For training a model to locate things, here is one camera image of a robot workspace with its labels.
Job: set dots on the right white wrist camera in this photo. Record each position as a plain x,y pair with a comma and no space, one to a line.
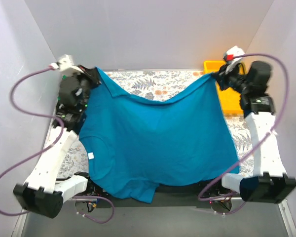
232,57

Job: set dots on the blue t shirt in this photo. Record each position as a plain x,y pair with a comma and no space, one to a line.
135,144

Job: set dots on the floral patterned table mat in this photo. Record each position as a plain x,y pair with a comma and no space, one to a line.
160,86

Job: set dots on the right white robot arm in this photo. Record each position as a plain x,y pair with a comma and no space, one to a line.
269,182

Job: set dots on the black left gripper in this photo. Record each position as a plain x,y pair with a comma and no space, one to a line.
89,73

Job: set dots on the folded green t shirt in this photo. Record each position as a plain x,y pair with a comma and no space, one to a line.
61,87

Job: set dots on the yellow plastic bin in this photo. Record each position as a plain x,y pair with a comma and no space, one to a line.
229,99

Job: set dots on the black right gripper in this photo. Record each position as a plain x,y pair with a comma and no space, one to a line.
223,77

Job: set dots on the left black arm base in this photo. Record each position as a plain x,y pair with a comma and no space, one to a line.
93,190

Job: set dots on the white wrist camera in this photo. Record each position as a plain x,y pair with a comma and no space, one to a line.
232,57
65,65

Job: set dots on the aluminium frame rail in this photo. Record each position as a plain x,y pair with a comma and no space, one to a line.
249,220

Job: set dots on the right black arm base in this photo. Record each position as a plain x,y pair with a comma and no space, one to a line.
215,191

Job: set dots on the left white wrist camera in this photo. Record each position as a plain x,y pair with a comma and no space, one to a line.
65,65

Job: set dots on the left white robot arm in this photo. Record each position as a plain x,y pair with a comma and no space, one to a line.
39,193

